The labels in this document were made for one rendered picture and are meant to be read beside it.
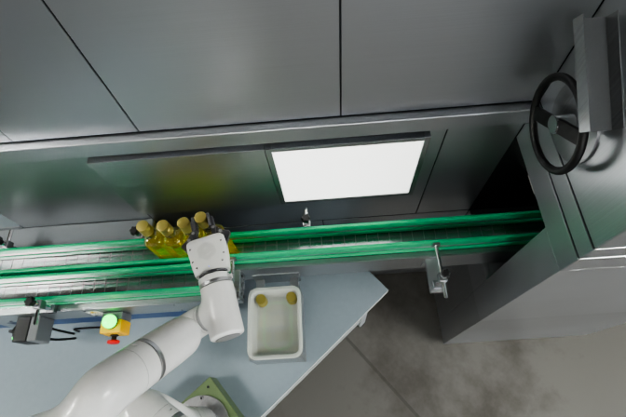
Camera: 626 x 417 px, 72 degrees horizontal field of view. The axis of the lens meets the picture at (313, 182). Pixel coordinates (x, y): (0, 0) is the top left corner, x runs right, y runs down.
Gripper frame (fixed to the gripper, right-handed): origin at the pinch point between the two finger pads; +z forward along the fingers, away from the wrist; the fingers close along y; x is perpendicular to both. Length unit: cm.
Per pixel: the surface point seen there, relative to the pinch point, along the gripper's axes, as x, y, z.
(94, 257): 30, 44, 15
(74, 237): 30, 50, 25
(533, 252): 4, -81, -36
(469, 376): 135, -87, -61
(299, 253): 22.8, -23.0, -9.4
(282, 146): -14.2, -27.0, 7.0
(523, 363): 135, -115, -64
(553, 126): -32, -80, -19
